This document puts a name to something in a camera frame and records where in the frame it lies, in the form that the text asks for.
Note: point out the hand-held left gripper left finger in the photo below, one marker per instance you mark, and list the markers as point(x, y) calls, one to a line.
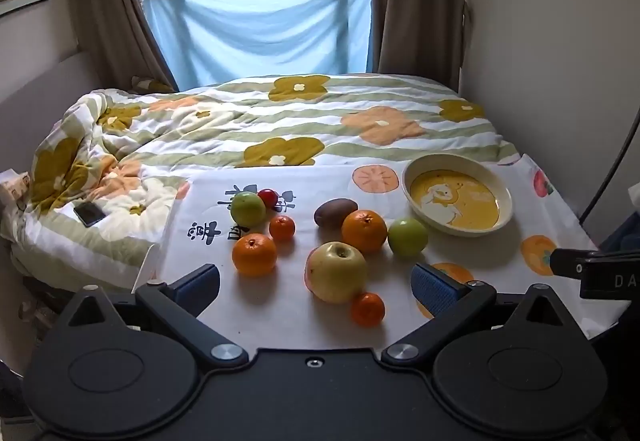
point(200, 287)

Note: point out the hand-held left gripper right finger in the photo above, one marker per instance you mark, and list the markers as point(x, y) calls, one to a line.
point(434, 293)

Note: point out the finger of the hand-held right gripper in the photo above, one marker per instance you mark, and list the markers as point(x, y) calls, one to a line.
point(565, 262)

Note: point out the green apple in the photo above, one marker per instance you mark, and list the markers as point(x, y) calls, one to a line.
point(247, 209)
point(408, 236)

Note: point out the medium orange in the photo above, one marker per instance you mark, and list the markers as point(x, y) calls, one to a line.
point(254, 254)

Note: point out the small mandarin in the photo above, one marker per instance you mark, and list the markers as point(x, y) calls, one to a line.
point(282, 227)
point(368, 308)

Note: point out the cream bowl with duck print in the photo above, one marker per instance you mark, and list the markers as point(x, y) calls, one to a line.
point(457, 203)

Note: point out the large orange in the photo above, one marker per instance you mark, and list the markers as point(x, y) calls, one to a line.
point(364, 231)

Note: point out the large yellow apple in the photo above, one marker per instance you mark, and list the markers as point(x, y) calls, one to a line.
point(336, 272)

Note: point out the red cherry tomato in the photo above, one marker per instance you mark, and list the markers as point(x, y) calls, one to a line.
point(268, 197)

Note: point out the brown kiwi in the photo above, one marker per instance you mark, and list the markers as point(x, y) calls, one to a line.
point(334, 212)

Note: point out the white persimmon print tablecloth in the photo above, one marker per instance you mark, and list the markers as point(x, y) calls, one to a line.
point(280, 321)

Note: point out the black smartphone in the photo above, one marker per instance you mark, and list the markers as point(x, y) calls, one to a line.
point(89, 213)

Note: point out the floral striped quilt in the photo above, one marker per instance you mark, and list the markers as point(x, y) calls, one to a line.
point(250, 126)

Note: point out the floral pillow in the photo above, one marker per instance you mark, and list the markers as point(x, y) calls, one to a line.
point(150, 83)

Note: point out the small beige box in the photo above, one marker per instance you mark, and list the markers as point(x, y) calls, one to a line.
point(14, 188)

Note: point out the grey headboard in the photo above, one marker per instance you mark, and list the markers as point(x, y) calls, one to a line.
point(45, 96)

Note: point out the light blue cloth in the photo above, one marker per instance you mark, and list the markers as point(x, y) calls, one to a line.
point(260, 26)

